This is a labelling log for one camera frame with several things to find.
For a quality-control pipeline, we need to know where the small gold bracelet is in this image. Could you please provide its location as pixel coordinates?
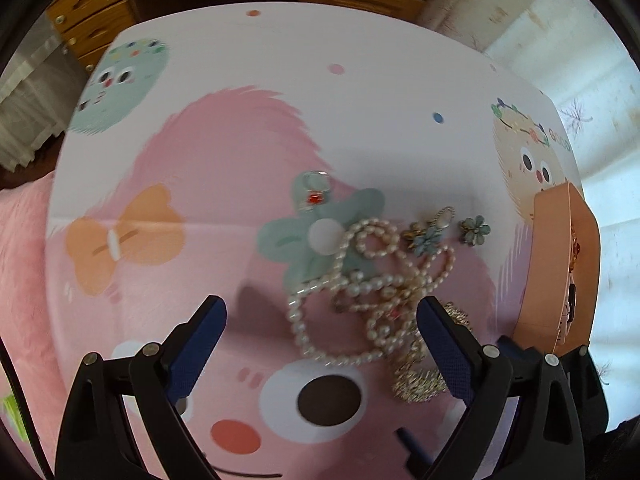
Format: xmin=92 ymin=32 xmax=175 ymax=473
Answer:
xmin=442 ymin=301 xmax=473 ymax=331

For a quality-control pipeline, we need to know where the red bead bracelet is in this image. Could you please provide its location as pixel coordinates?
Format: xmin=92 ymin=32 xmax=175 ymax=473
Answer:
xmin=569 ymin=225 xmax=583 ymax=281

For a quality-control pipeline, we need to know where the blue flower earring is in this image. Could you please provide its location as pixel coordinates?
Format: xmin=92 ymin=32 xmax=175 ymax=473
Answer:
xmin=402 ymin=224 xmax=448 ymax=258

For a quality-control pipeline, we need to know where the cartoon printed table mat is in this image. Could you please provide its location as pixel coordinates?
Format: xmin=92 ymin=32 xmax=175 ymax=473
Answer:
xmin=45 ymin=2 xmax=583 ymax=480

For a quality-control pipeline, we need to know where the black cable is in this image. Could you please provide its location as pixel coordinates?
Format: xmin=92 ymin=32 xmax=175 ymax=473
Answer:
xmin=0 ymin=337 xmax=55 ymax=480

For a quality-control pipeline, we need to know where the green object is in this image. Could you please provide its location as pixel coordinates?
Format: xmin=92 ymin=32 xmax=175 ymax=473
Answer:
xmin=0 ymin=395 xmax=23 ymax=441

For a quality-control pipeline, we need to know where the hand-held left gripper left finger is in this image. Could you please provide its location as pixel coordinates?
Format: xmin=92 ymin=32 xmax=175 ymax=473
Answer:
xmin=54 ymin=295 xmax=228 ymax=480

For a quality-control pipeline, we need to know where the small green flower earring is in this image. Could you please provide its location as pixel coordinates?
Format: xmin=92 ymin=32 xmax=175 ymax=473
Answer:
xmin=459 ymin=215 xmax=493 ymax=247

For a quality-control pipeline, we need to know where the white lace cloth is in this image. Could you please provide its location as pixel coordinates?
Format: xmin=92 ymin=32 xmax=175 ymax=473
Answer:
xmin=0 ymin=25 xmax=91 ymax=171

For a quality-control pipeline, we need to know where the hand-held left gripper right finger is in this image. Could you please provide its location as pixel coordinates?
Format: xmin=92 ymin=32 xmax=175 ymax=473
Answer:
xmin=416 ymin=295 xmax=587 ymax=480

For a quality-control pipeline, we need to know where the white pearl necklace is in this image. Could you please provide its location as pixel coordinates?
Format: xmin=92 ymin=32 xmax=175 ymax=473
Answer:
xmin=286 ymin=216 xmax=457 ymax=368

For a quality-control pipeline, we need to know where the ring with red stone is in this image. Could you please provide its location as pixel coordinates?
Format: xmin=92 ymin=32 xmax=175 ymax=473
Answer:
xmin=295 ymin=170 xmax=333 ymax=213

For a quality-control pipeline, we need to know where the pink quilted blanket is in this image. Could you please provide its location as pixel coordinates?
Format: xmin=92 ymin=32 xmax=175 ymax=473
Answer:
xmin=0 ymin=175 xmax=66 ymax=461

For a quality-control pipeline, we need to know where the white teardrop earring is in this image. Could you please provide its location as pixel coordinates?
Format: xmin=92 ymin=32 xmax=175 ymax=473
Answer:
xmin=431 ymin=205 xmax=457 ymax=231

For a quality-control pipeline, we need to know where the orange jewelry box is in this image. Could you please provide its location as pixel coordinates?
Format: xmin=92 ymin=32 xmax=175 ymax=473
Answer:
xmin=520 ymin=182 xmax=601 ymax=361

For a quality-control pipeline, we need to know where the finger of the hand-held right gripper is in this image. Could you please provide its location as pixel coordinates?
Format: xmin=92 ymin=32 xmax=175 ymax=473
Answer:
xmin=562 ymin=344 xmax=610 ymax=436
xmin=396 ymin=428 xmax=427 ymax=479

